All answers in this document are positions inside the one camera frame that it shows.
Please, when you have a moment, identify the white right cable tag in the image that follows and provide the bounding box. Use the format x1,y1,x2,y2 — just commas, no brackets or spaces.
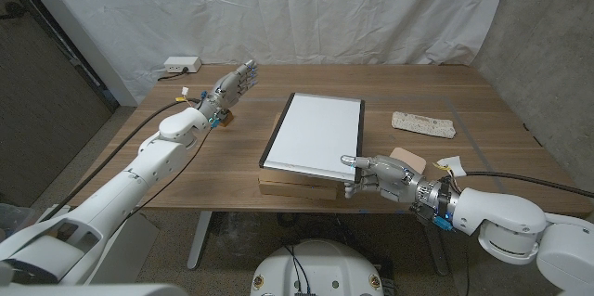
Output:
435,155,468,179

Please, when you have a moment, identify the black torso cable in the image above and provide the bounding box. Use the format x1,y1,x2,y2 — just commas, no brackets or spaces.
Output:
283,243,303,295

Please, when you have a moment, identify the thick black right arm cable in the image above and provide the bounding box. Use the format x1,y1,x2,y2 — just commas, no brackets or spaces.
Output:
463,170,594,199

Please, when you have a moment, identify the pink jewelry box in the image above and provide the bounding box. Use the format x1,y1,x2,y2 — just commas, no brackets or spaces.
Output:
388,147,428,175

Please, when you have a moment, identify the brown cardboard box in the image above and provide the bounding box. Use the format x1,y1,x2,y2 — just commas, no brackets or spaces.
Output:
257,112,347,202

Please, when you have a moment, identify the white power strip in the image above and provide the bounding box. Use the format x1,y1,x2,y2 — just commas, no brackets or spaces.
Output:
163,56,203,74

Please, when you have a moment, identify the white patterned pouch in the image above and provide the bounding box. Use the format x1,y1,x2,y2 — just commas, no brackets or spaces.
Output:
391,110,458,140

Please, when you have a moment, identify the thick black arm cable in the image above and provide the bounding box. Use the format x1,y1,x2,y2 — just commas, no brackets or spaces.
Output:
463,170,594,199
45,98,200,223

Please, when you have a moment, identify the small black-framed whiteboard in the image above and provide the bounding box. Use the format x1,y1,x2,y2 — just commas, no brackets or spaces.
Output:
258,92,367,184

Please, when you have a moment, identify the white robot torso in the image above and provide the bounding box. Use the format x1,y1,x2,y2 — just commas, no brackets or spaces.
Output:
249,238,385,296

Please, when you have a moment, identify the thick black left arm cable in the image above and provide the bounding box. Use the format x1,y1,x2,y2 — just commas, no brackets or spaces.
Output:
45,98,200,223

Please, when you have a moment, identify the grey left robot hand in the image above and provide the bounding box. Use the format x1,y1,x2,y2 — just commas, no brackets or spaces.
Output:
198,58,259,123

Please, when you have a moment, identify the white backdrop cloth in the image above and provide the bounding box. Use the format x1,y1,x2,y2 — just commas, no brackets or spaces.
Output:
27,0,517,107

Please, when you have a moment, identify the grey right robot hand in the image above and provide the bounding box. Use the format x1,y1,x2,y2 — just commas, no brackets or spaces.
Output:
340,154,460,231

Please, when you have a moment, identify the grey table leg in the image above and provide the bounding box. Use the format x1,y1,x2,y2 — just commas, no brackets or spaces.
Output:
422,224,450,277
186,211,213,271

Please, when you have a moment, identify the black power strip cable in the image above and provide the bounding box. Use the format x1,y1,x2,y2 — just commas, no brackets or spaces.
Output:
156,68,189,83

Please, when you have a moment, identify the clear plastic bin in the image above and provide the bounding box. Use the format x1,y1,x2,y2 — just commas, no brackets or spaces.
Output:
0,202,36,233

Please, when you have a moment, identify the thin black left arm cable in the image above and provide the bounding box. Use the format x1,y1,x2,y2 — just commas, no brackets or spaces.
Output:
124,127,213,223

